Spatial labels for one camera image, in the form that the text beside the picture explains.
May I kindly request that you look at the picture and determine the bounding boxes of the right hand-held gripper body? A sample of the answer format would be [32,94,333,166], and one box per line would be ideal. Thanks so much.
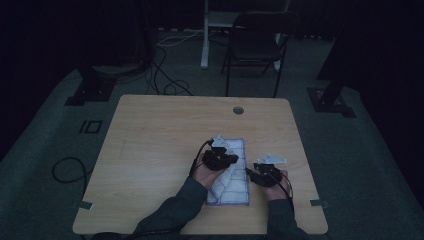
[252,152,288,188]

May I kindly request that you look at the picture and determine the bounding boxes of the black folding chair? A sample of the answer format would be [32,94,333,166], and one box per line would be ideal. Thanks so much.
[220,11,295,99]

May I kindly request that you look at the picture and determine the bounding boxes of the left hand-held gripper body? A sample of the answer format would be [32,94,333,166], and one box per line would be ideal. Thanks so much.
[201,134,234,172]

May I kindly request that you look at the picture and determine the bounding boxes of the white desk frame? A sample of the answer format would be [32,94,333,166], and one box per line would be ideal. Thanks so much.
[200,0,292,72]

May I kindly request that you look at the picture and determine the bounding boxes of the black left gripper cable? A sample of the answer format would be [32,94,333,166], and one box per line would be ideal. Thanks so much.
[188,139,215,178]

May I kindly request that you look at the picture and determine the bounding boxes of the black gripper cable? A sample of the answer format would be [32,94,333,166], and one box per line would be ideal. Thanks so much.
[266,170,296,215]
[188,139,215,178]

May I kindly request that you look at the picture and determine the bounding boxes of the person's right hand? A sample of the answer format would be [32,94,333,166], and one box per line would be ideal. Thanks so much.
[263,169,290,202]

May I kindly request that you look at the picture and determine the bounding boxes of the white cloth with blue border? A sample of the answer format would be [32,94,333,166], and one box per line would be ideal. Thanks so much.
[205,137,251,207]

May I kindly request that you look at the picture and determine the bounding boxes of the white floor cable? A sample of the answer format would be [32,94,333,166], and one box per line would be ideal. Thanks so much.
[155,29,205,48]

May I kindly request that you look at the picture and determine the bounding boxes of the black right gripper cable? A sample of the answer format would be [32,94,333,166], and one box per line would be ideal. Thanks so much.
[266,170,296,215]

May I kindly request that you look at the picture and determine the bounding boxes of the person's left hand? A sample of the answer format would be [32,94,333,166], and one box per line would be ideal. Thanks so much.
[192,161,224,191]

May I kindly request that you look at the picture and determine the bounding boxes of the black stand with square base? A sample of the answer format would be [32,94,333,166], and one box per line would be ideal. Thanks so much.
[306,0,357,119]
[64,64,118,107]

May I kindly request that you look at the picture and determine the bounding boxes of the black floor cables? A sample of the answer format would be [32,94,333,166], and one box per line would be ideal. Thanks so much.
[144,45,194,97]

